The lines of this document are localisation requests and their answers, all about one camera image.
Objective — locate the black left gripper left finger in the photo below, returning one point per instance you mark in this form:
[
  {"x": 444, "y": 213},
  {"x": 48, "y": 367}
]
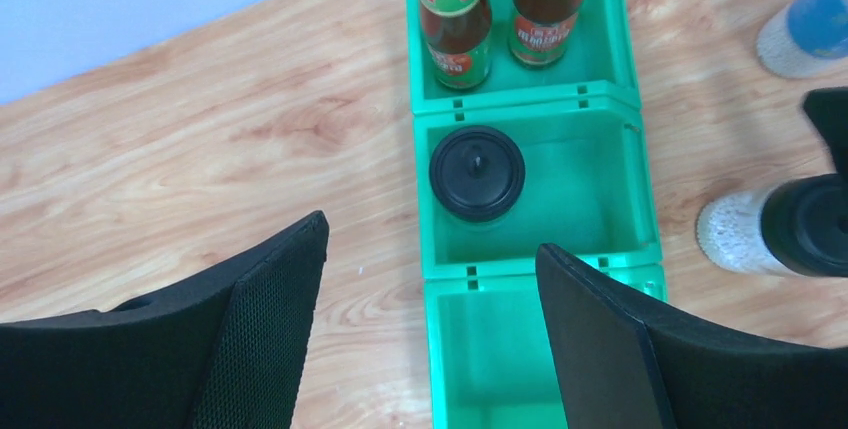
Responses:
[{"x": 224, "y": 348}]

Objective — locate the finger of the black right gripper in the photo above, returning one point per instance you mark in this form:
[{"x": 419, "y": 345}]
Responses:
[{"x": 826, "y": 109}]

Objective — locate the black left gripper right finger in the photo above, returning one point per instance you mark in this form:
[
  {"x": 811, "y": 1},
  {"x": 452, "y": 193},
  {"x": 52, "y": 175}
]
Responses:
[{"x": 624, "y": 359}]

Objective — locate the silver lid spice jar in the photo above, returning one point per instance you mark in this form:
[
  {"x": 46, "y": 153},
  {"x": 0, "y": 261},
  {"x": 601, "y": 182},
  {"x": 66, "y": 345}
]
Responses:
[{"x": 804, "y": 38}]

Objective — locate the black cap white powder jar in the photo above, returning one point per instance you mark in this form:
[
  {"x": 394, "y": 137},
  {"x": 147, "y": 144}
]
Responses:
[{"x": 795, "y": 228}]

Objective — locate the black cap salt jar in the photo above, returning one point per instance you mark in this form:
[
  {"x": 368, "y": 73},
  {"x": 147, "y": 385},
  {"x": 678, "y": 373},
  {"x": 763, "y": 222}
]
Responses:
[{"x": 477, "y": 173}]

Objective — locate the yellow cap sauce bottle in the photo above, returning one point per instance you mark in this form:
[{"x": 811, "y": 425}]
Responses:
[
  {"x": 538, "y": 29},
  {"x": 457, "y": 34}
]

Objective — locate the green plastic triple bin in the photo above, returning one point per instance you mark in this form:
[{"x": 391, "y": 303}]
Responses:
[{"x": 579, "y": 127}]

